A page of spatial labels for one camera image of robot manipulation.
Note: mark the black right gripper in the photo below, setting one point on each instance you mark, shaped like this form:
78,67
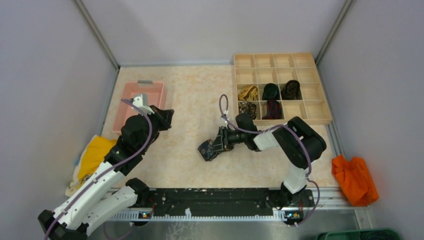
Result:
222,142

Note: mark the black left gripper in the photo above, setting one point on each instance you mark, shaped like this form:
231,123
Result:
164,117

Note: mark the navy floral tie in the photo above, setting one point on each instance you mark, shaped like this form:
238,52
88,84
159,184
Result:
206,150

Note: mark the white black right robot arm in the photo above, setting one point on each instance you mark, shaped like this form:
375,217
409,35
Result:
301,144

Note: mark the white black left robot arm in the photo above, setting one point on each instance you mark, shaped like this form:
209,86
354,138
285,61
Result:
86,210

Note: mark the pink plastic basket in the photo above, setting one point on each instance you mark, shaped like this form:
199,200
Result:
155,91

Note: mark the black brown floral rolled tie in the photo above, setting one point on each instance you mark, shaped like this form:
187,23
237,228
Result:
249,108

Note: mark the yellow patterned rolled tie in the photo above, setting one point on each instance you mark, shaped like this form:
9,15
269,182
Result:
248,93

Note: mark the red navy rolled tie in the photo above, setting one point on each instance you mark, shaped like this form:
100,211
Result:
273,110

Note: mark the dark green rolled tie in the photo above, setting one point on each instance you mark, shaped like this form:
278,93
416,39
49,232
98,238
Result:
271,92

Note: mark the yellow cloth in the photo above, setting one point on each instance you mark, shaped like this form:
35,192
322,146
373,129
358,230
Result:
93,155

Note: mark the wooden compartment organizer box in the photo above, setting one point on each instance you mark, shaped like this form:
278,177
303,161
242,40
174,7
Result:
259,69

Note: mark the dark brown rolled tie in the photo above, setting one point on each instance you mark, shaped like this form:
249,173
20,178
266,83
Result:
291,91

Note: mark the orange cloth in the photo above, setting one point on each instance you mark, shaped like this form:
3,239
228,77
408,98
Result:
355,180

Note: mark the green bin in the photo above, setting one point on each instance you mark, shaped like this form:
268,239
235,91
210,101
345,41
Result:
361,234

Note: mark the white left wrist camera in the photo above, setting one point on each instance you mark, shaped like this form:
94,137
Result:
140,100

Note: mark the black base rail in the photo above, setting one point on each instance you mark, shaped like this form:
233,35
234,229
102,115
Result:
221,202

